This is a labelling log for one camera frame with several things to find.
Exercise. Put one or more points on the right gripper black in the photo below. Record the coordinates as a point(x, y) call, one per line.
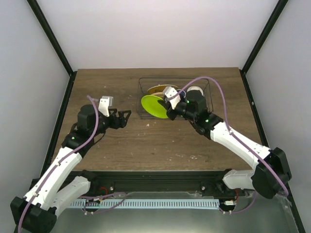
point(171, 116)

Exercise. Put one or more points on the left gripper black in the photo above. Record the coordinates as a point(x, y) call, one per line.
point(122, 123)

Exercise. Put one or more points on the small lime green plate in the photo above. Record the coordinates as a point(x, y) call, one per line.
point(151, 105)

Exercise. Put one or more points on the teal and white bowl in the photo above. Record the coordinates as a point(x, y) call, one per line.
point(195, 88)

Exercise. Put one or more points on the black wire dish rack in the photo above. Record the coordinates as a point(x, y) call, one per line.
point(145, 83)

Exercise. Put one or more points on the yellow woven bamboo plate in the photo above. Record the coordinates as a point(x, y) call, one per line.
point(160, 88)

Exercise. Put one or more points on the dark blue enamel mug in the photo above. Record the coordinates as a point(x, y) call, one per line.
point(183, 94)

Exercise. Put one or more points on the plain cream orange plate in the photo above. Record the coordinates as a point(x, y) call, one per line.
point(158, 94)

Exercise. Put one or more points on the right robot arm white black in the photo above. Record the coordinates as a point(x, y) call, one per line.
point(269, 171)

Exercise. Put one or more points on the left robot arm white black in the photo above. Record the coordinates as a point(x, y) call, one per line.
point(39, 209)

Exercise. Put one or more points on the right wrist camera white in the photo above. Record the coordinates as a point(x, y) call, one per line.
point(171, 96)

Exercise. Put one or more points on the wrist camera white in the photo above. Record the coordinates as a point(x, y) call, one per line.
point(104, 103)
point(171, 96)

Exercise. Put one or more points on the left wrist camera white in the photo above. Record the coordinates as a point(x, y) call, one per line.
point(104, 103)

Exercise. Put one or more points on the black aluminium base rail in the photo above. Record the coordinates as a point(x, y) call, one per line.
point(206, 183)

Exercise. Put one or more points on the light blue slotted cable duct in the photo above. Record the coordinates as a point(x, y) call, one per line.
point(148, 204)

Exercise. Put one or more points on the left black frame post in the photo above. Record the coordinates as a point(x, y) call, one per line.
point(36, 9)

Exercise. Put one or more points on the black frame post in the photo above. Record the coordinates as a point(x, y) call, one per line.
point(277, 11)
point(36, 9)

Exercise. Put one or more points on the right black frame post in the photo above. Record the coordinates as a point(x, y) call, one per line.
point(277, 11)

